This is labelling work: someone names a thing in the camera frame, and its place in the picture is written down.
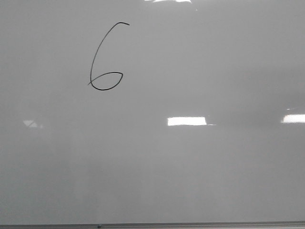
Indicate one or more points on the white glossy whiteboard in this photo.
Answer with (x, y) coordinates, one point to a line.
(142, 111)

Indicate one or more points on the grey aluminium whiteboard frame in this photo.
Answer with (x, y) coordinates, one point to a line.
(198, 225)

